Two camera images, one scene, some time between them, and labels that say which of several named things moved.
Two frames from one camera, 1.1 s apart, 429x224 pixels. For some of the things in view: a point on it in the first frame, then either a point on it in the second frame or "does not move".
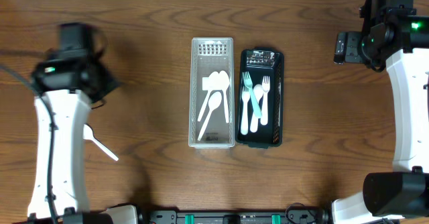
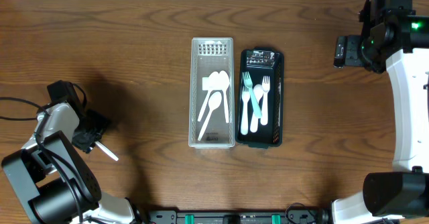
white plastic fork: (244, 123) does not move
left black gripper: (108, 84) → (88, 134)
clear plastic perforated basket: (212, 123) does not move
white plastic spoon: (214, 100) does not move
